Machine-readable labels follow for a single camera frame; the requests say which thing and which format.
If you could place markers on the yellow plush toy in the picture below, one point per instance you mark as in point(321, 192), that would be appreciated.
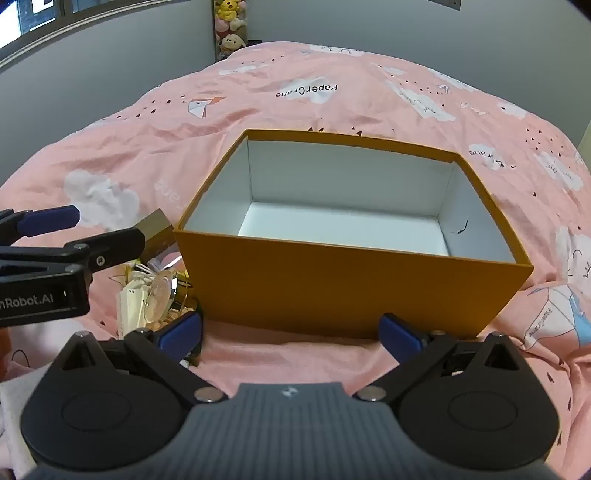
point(228, 8)

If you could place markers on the pink plush toy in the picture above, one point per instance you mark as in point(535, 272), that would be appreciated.
point(230, 25)

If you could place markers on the beige plush toy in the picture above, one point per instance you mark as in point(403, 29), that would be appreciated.
point(233, 44)

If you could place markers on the clear round container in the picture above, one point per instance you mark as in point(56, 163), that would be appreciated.
point(161, 295)

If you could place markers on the window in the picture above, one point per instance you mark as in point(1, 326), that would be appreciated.
point(46, 36)

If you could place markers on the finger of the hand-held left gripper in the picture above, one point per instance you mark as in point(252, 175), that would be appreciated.
point(115, 244)
point(51, 218)

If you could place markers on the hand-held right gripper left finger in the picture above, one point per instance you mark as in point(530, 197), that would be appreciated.
point(182, 336)

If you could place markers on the pink printed blanket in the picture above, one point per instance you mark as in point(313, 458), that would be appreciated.
point(323, 83)

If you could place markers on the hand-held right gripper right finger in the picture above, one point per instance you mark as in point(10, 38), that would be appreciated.
point(399, 339)

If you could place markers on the gold rectangular box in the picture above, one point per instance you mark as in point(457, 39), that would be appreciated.
point(154, 226)

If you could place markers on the orange cardboard box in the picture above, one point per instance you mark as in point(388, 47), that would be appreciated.
point(323, 286)

